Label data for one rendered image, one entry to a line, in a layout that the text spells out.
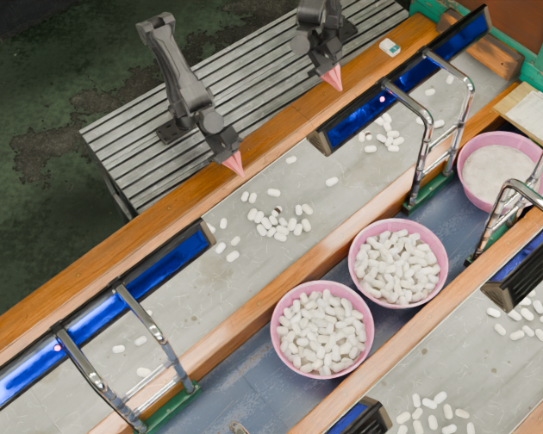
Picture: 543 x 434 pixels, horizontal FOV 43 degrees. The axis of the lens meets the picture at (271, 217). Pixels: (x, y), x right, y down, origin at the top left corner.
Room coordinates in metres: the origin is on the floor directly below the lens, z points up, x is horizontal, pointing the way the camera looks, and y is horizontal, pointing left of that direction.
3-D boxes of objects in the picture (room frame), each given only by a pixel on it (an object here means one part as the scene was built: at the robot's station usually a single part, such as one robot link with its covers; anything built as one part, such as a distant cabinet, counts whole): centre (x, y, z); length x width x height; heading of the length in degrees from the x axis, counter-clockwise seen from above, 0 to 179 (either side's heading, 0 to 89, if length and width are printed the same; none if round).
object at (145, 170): (1.35, -0.14, 0.65); 1.20 x 0.90 x 0.04; 120
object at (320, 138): (1.17, -0.38, 1.08); 0.62 x 0.08 x 0.07; 126
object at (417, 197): (1.10, -0.42, 0.90); 0.20 x 0.19 x 0.45; 126
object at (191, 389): (0.54, 0.36, 0.90); 0.20 x 0.19 x 0.45; 126
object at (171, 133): (1.41, 0.24, 0.71); 0.20 x 0.07 x 0.08; 120
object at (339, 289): (0.62, -0.10, 0.72); 0.27 x 0.27 x 0.10
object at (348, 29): (1.71, -0.28, 0.71); 0.20 x 0.07 x 0.08; 120
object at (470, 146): (1.04, -0.68, 0.72); 0.27 x 0.27 x 0.10
